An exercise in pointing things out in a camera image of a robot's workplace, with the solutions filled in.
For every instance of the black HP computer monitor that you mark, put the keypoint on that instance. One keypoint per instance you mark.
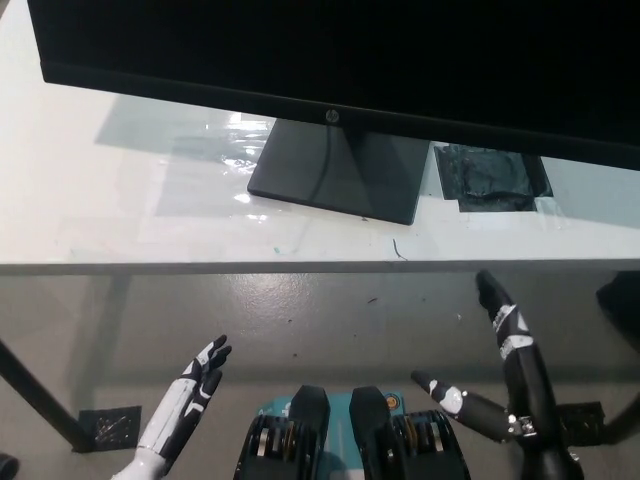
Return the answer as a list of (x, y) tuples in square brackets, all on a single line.
[(300, 55)]

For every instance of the black floor plate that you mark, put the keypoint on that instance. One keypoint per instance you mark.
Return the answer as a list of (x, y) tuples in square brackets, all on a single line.
[(110, 427)]

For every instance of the dark rounded object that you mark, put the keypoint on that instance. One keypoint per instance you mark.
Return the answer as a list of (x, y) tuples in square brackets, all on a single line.
[(7, 467)]

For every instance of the black tape patch on desk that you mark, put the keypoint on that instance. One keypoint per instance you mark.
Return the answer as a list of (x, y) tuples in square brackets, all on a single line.
[(492, 175)]

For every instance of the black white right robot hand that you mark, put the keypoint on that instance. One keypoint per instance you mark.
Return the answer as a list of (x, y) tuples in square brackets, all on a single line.
[(530, 390)]

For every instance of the black teal robot torso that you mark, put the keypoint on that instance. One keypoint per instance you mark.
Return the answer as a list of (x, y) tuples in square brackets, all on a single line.
[(370, 440)]

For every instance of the clear plastic film sheet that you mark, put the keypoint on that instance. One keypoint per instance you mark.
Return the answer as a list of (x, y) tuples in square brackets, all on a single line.
[(200, 165)]

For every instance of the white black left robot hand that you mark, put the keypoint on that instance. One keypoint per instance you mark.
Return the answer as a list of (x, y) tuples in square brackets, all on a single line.
[(186, 397)]

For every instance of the dark bulky object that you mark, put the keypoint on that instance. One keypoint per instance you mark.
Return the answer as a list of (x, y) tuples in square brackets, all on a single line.
[(622, 307)]

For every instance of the black desk leg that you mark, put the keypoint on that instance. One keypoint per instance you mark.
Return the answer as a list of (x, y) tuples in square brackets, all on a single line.
[(45, 400), (624, 412)]

